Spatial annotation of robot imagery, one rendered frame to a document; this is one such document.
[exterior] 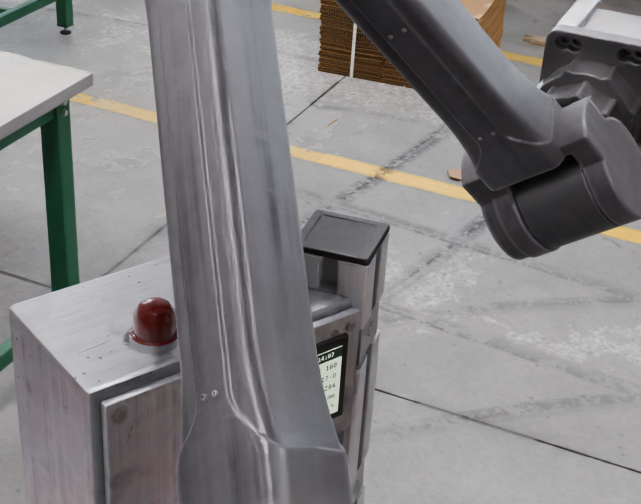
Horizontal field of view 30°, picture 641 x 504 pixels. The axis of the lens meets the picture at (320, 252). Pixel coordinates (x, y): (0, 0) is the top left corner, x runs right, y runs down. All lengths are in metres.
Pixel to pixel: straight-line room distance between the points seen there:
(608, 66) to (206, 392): 0.54
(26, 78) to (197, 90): 2.19
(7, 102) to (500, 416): 1.38
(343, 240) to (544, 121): 0.22
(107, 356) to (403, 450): 2.29
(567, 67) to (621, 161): 0.12
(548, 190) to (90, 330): 0.37
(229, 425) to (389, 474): 2.30
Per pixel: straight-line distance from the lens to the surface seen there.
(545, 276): 3.62
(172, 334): 0.62
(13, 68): 2.81
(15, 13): 4.91
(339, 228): 0.68
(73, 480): 0.65
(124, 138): 4.28
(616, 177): 0.86
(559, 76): 0.96
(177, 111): 0.57
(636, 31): 1.03
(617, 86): 0.96
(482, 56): 0.81
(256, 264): 0.54
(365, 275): 0.66
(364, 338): 0.69
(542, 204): 0.87
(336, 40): 4.82
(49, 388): 0.64
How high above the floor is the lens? 1.83
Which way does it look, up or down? 31 degrees down
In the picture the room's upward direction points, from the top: 4 degrees clockwise
